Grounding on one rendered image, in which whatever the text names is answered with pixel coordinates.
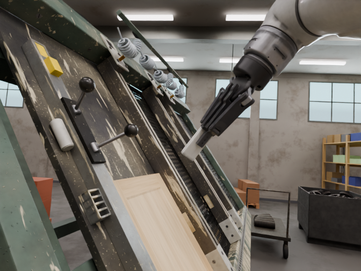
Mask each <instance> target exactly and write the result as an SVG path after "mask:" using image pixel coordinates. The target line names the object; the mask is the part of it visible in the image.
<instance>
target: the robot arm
mask: <svg viewBox="0 0 361 271"><path fill-rule="evenodd" d="M332 34H334V35H337V36H338V37H339V38H348V39H357V40H361V0H276V1H275V2H274V3H273V5H272V7H271V8H270V10H269V11H268V12H267V14H266V16H265V19H264V22H263V24H262V25H261V26H260V28H259V29H258V30H257V31H256V33H255V35H254V36H253V37H252V38H251V40H250V41H249V42H248V44H247V45H246V47H245V48H244V49H243V56H242V57H241V58H240V59H239V61H238V62H237V64H236V65H235V66H234V68H233V73H234V74H235V79H234V80H233V81H232V82H231V83H229V84H228V86H226V89H225V88H223V87H222V88H220V90H219V92H218V94H217V96H216V98H215V99H214V101H213V102H212V104H211V105H210V107H209V108H208V110H207V111H206V113H205V114H204V116H203V118H202V119H201V121H200V123H201V126H200V128H199V129H198V131H197V132H196V133H195V134H194V136H193V137H192V138H191V140H190V141H189V142H188V143H187V145H186V146H185V147H184V148H183V150H182V151H181V153H182V154H183V155H184V156H185V157H187V158H188V159H190V160H191V161H194V159H195V158H196V157H197V155H198V154H199V153H200V152H201V150H202V149H203V148H204V147H205V146H206V144H207V143H208V142H209V140H210V139H211V138H212V137H213V136H215V135H216V136H220V135H221V134H222V133H223V132H224V131H225V130H226V129H227V128H228V127H229V126H230V125H231V124H232V123H233V122H234V121H235V120H236V119H237V118H238V116H239V115H240V114H241V113H242V112H243V111H244V110H245V109H247V108H248V107H250V106H251V105H253V104H254V102H255V100H254V99H253V98H252V97H251V95H252V94H253V93H254V91H255V90H256V91H262V90H263V89H264V88H265V87H266V85H267V84H268V83H269V82H270V81H271V79H272V77H275V76H278V75H280V73H281V72H282V71H283V70H284V69H285V67H286V66H287V65H288V64H289V62H290V61H291V60H292V59H293V58H294V57H295V55H296V54H297V53H298V52H299V51H300V50H301V49H302V48H303V47H305V46H309V45H311V44H312V43H314V42H316V41H317V40H319V39H321V38H323V37H326V36H328V35H332Z"/></svg>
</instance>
